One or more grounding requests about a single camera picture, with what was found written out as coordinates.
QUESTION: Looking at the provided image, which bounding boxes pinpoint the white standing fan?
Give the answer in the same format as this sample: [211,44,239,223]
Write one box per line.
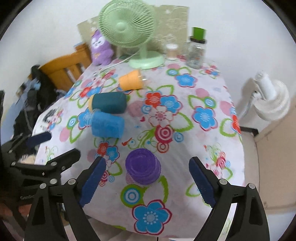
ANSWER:
[238,71,290,121]

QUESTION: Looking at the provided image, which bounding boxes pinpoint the white fan power cable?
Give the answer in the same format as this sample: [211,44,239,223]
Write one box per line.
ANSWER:
[101,49,142,71]

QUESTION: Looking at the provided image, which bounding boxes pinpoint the purple plastic cup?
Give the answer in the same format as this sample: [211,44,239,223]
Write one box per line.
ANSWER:
[125,148,161,186]

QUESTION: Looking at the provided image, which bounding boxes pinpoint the green cup on jar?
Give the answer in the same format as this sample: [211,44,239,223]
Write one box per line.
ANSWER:
[192,27,206,41]

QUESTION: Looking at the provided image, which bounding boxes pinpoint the orange wooden chair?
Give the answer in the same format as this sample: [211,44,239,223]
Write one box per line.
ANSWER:
[38,43,92,91]

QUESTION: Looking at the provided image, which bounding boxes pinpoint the dark teal cup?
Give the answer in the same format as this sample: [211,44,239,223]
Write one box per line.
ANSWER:
[88,92,127,114]

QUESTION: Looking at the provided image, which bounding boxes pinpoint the dark clothes pile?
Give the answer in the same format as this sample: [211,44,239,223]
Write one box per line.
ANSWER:
[0,65,61,160]

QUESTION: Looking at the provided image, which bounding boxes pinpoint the orange plastic cup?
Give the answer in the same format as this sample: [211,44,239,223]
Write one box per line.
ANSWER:
[118,69,147,91]

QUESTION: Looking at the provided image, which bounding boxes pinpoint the purple plush toy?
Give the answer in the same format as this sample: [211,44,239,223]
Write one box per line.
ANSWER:
[91,30,114,66]

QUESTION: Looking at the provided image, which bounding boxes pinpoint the beige cartoon cardboard panel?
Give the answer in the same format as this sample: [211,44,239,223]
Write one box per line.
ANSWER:
[77,5,189,57]

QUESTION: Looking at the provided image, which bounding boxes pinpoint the blue plastic cup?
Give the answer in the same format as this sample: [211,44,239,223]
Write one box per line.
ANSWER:
[90,110,125,138]

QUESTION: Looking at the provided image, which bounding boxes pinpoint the green desk fan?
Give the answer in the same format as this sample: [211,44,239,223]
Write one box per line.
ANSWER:
[98,1,165,70]

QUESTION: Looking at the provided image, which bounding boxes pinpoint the floral tablecloth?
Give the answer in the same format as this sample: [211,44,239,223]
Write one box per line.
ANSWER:
[34,59,245,237]

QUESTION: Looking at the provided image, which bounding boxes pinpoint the glass mason jar mug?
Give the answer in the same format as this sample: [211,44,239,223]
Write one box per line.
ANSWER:
[185,36,207,69]

